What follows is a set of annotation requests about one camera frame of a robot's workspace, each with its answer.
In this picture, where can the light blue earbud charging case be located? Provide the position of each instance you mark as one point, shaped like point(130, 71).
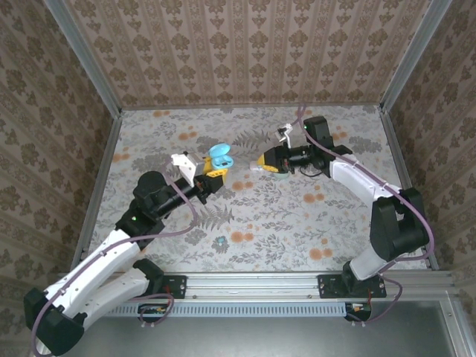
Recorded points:
point(223, 158)

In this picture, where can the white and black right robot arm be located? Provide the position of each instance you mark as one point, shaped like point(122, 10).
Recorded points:
point(357, 178)

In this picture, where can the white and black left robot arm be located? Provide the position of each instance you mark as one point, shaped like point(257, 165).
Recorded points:
point(104, 256)

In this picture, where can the pale green round object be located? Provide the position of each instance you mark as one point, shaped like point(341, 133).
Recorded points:
point(282, 177)

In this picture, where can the black electronics box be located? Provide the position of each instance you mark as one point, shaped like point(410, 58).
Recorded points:
point(357, 310)
point(152, 309)

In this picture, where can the grey metal panel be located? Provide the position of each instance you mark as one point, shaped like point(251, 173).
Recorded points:
point(241, 338)

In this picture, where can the aluminium table side rail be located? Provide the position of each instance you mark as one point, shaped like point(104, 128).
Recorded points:
point(97, 193)
point(401, 167)

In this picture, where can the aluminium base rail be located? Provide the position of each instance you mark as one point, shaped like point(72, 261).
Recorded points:
point(253, 286)

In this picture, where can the aluminium frame post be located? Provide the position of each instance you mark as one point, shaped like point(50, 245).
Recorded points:
point(85, 56)
point(413, 56)

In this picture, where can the aluminium frame strut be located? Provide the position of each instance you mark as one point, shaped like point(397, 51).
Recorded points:
point(451, 334)

